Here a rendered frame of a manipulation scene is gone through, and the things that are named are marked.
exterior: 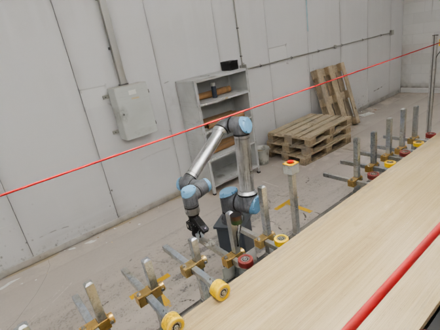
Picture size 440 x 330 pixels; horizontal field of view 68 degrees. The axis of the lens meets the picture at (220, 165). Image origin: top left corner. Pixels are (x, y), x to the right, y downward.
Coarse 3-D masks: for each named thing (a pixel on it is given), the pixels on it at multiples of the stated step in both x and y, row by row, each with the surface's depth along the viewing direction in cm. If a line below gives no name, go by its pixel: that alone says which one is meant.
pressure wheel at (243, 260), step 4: (240, 256) 172; (244, 256) 172; (248, 256) 171; (240, 260) 169; (244, 260) 169; (248, 260) 168; (252, 260) 168; (240, 264) 167; (244, 264) 166; (248, 264) 166; (252, 264) 168; (244, 268) 167
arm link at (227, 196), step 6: (222, 192) 255; (228, 192) 252; (234, 192) 252; (222, 198) 254; (228, 198) 252; (234, 198) 250; (222, 204) 257; (228, 204) 253; (222, 210) 261; (228, 210) 256; (234, 210) 254
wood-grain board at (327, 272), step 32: (416, 160) 245; (384, 192) 210; (416, 192) 204; (320, 224) 189; (352, 224) 184; (384, 224) 179; (416, 224) 174; (288, 256) 167; (320, 256) 163; (352, 256) 159; (384, 256) 156; (256, 288) 150; (288, 288) 146; (320, 288) 143; (352, 288) 140; (416, 288) 135; (192, 320) 138; (224, 320) 136; (256, 320) 133; (288, 320) 130; (320, 320) 128; (384, 320) 124; (416, 320) 121
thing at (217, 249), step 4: (200, 240) 200; (204, 240) 199; (208, 248) 196; (212, 248) 192; (216, 248) 190; (220, 248) 189; (216, 252) 189; (220, 252) 186; (224, 252) 185; (228, 252) 184; (232, 260) 177; (236, 260) 177; (236, 264) 176; (240, 268) 174; (248, 268) 170
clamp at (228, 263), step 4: (240, 248) 184; (232, 252) 182; (240, 252) 181; (244, 252) 183; (224, 256) 180; (228, 256) 180; (232, 256) 179; (236, 256) 180; (224, 260) 177; (228, 260) 176; (224, 264) 179; (228, 264) 176; (232, 264) 179
